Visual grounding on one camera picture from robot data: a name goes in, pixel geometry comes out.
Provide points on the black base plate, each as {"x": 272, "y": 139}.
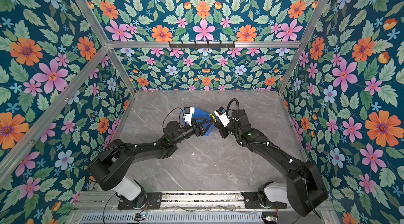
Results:
{"x": 263, "y": 201}
{"x": 145, "y": 200}

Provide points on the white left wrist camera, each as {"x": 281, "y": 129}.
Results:
{"x": 188, "y": 115}

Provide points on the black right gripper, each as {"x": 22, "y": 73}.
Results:
{"x": 222, "y": 130}

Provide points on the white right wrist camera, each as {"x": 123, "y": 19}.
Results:
{"x": 221, "y": 116}

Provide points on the aluminium corner frame post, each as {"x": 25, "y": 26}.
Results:
{"x": 105, "y": 43}

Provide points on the aluminium rear cross bar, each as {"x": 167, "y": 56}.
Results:
{"x": 252, "y": 44}

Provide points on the black yellow screwdriver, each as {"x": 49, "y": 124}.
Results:
{"x": 213, "y": 118}

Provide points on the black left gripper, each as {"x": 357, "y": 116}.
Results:
{"x": 199, "y": 130}

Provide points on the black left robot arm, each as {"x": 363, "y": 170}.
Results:
{"x": 111, "y": 165}

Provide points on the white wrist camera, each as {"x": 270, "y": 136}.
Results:
{"x": 188, "y": 115}
{"x": 221, "y": 116}

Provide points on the blue plastic bin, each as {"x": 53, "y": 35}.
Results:
{"x": 199, "y": 116}

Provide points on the black hook rail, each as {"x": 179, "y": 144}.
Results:
{"x": 199, "y": 45}

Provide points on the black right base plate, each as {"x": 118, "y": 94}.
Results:
{"x": 263, "y": 201}

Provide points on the aluminium left diagonal bar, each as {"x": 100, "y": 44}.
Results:
{"x": 12, "y": 160}

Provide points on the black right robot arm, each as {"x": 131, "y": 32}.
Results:
{"x": 305, "y": 189}

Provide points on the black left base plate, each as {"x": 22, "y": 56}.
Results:
{"x": 145, "y": 200}

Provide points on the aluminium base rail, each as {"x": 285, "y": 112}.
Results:
{"x": 180, "y": 200}

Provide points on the aluminium right frame post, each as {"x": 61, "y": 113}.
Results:
{"x": 315, "y": 18}

